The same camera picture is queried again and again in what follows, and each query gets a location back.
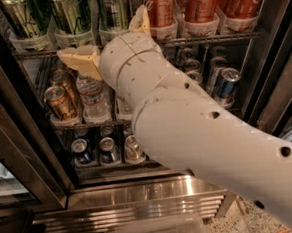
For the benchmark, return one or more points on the gold can front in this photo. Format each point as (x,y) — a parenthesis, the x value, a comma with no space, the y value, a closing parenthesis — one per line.
(60,103)

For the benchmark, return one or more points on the glass fridge door left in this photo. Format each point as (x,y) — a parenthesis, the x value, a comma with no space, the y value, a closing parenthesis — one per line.
(17,130)

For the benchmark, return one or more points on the red cola can left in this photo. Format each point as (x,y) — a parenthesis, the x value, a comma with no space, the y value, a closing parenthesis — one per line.
(160,12)

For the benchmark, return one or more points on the red cola can middle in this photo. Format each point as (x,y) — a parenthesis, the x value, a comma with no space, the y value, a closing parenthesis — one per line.
(200,11)

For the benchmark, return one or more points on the gold can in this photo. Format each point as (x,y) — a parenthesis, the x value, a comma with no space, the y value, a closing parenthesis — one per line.
(65,80)
(60,103)
(59,65)

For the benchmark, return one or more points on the water bottle front middle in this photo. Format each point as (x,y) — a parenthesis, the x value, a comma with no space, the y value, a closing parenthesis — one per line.
(123,111)

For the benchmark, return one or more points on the gold can back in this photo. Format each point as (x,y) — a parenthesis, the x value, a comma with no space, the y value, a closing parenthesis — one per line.
(59,65)

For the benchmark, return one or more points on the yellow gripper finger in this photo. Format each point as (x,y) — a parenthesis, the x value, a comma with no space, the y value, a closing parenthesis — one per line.
(140,21)
(84,59)

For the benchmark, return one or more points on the gold can middle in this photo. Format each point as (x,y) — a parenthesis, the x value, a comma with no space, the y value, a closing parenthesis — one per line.
(65,80)

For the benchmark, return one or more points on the stainless steel fridge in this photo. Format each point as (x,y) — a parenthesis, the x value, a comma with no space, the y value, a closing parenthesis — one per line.
(100,196)

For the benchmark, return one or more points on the blue can bottom left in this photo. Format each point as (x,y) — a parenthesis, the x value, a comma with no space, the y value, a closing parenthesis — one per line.
(81,151)

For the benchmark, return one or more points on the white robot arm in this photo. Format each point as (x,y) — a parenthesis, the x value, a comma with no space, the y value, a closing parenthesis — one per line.
(178,124)

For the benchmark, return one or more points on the green can shelf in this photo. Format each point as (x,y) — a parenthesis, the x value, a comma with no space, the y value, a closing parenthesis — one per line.
(71,16)
(27,18)
(114,14)

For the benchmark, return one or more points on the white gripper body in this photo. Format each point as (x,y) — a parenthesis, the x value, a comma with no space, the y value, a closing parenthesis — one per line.
(122,51)

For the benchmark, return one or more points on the blue silver can front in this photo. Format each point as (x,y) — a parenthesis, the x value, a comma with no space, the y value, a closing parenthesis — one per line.
(230,77)

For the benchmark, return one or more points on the water bottle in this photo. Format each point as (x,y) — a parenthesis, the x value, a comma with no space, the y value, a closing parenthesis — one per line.
(94,100)
(123,111)

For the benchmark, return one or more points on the open fridge door right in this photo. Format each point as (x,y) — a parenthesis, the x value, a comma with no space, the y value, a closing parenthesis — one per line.
(276,118)

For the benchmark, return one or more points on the water bottle front left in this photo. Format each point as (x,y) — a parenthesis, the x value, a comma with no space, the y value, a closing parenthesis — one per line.
(94,100)

